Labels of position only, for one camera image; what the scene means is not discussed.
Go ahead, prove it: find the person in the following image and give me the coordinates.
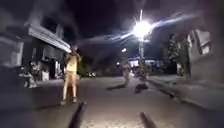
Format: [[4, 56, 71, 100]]
[[59, 45, 83, 106], [120, 58, 132, 87], [135, 59, 150, 93]]

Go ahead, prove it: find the street lamp pole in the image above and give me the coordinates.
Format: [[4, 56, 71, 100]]
[[132, 9, 153, 68]]

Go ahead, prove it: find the dark asphalt road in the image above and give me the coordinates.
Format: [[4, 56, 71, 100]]
[[0, 76, 224, 128]]

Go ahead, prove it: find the robot's own part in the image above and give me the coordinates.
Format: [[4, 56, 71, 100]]
[[139, 111, 157, 128], [67, 101, 88, 128]]

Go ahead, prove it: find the tree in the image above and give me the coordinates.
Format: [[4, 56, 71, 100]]
[[163, 33, 191, 76]]

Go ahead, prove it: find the building with balcony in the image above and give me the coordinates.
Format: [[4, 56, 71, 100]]
[[0, 9, 76, 88]]

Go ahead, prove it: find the group of people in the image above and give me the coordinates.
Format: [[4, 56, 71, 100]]
[[19, 59, 43, 89]]

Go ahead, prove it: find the pale pavement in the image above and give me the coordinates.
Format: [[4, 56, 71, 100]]
[[146, 74, 224, 113]]

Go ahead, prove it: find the building with pale wall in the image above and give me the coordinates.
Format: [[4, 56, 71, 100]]
[[185, 19, 224, 84]]

